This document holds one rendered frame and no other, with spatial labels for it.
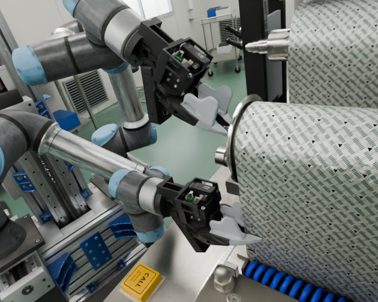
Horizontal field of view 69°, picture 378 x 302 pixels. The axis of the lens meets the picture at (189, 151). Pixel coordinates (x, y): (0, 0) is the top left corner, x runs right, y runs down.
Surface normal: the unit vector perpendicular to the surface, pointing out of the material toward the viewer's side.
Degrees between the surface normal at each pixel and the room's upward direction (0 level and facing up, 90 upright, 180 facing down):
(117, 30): 68
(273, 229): 90
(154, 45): 90
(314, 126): 28
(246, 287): 0
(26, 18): 90
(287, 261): 90
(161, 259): 0
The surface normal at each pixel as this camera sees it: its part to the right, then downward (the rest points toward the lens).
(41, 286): 0.66, 0.28
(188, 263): -0.19, -0.84
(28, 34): 0.80, 0.16
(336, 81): -0.56, 0.55
